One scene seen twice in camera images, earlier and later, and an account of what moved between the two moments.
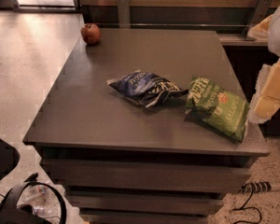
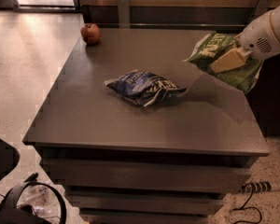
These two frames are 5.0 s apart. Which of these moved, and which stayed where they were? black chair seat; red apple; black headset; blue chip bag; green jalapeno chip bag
Moved: green jalapeno chip bag
Stayed: black headset; red apple; blue chip bag; black chair seat
